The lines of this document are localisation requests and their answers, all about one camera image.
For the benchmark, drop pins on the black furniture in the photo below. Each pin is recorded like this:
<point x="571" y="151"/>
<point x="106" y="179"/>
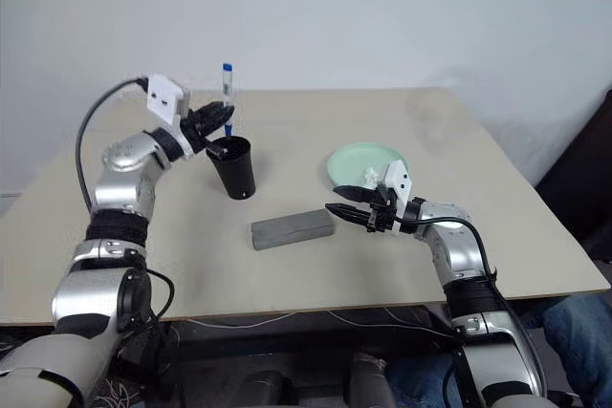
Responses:
<point x="583" y="188"/>

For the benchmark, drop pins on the white tissue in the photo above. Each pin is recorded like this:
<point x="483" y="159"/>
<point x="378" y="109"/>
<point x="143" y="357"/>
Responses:
<point x="370" y="175"/>

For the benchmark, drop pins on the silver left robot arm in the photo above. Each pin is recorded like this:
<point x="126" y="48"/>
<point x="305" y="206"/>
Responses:
<point x="124" y="155"/>

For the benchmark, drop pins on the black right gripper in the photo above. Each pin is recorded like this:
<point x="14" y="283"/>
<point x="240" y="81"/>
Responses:
<point x="382" y="214"/>

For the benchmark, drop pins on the grey rounded shape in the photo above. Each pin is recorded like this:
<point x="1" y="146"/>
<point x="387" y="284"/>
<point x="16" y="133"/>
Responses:
<point x="370" y="379"/>

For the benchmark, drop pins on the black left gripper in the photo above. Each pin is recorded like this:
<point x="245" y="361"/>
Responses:
<point x="196" y="128"/>

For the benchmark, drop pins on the white marker with blue cap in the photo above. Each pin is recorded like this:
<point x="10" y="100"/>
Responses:
<point x="225" y="88"/>

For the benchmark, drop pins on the person's blue jeans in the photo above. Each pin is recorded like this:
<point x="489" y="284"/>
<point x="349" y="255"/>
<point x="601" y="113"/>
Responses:
<point x="583" y="331"/>

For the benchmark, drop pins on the black plastic cup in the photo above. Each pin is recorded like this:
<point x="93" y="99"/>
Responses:
<point x="236" y="174"/>

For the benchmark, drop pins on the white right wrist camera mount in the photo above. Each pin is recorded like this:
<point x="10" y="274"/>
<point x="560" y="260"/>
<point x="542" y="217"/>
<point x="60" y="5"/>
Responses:
<point x="397" y="181"/>

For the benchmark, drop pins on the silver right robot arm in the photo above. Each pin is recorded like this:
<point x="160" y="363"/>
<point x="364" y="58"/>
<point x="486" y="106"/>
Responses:
<point x="449" y="221"/>

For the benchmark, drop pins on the green round plate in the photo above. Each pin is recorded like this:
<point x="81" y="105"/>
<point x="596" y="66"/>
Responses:
<point x="358" y="159"/>

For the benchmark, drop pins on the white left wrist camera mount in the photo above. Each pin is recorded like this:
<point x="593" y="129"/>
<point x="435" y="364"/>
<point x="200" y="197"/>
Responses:
<point x="165" y="97"/>

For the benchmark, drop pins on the dark rounded shape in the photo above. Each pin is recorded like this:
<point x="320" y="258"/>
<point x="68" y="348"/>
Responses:
<point x="270" y="389"/>

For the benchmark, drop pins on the black table underframe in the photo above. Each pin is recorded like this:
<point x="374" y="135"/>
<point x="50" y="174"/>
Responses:
<point x="311" y="341"/>

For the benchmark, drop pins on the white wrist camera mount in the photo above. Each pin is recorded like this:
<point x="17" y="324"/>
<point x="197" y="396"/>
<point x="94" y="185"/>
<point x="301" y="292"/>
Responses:
<point x="165" y="97"/>
<point x="397" y="181"/>

